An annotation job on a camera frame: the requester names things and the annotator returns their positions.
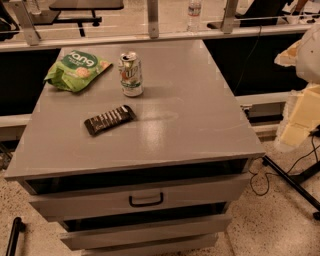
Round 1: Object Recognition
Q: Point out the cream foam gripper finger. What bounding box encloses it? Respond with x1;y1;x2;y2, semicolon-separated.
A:
275;83;320;152
274;40;300;67

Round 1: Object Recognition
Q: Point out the black rxbar chocolate bar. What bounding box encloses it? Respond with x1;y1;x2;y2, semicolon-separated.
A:
84;105;136;136

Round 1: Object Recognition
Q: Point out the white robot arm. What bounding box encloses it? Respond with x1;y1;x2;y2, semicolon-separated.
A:
274;24;320;152

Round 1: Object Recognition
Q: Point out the black floor stand leg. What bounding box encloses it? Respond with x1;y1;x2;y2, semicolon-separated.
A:
263;156;320;220

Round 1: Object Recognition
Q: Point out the clear plastic water bottle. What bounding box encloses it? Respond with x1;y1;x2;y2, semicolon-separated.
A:
187;0;202;32

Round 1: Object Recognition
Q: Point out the white green soda can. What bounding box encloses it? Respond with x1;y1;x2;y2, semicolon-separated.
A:
118;51;144;97

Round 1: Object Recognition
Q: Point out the bottom grey drawer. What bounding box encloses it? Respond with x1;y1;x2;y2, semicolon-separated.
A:
81;234;217;256

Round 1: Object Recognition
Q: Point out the grey drawer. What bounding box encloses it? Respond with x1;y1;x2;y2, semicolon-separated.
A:
60;214;231;250
81;234;217;256
30;173;249;222

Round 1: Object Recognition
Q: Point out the grey drawer cabinet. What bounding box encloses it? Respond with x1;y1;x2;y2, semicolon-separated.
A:
4;39;266;256

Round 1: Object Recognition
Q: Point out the green snack chip bag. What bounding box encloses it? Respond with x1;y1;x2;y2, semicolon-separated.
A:
44;50;111;93

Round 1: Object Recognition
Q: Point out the black table background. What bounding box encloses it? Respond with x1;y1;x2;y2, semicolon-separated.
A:
25;0;124;37

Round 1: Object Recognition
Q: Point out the top grey drawer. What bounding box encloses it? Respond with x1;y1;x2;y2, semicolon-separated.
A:
30;173;249;222

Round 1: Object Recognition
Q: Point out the middle grey drawer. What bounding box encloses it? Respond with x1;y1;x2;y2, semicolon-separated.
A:
60;214;231;250

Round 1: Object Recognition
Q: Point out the black bar lower left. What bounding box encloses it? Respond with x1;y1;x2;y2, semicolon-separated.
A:
5;217;26;256

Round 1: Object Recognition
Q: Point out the metal railing frame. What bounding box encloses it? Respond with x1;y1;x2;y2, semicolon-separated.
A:
0;0;312;52

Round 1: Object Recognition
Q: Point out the black drawer handle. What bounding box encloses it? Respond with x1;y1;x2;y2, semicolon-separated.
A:
128;192;164;208

